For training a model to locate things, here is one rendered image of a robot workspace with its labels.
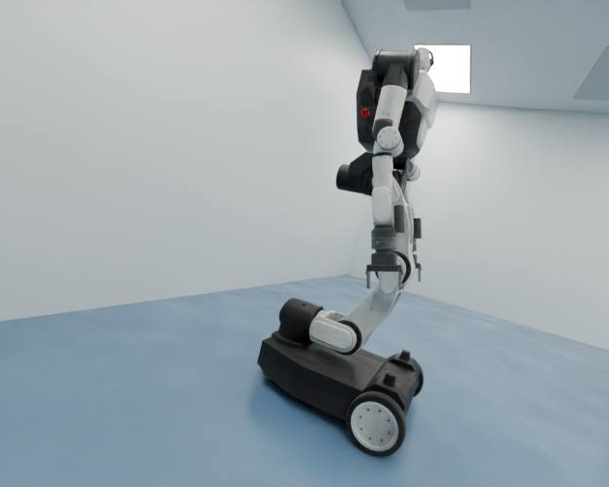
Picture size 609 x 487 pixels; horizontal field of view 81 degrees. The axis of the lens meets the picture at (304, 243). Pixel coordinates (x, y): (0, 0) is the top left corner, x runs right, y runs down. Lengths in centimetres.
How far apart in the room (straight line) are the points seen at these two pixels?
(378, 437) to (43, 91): 185
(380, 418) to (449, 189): 472
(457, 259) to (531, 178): 145
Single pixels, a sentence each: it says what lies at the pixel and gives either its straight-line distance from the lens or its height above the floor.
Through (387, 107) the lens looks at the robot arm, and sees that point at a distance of 136.
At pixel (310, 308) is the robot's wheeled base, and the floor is 34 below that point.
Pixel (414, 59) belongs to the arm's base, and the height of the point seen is 133.
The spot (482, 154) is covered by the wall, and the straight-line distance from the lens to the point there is 587.
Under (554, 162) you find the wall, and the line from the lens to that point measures 591.
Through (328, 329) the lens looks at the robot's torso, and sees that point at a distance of 152.
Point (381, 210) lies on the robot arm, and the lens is 125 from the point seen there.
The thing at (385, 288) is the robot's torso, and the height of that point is 53.
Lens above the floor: 72
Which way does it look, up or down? 4 degrees down
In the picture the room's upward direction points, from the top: 13 degrees clockwise
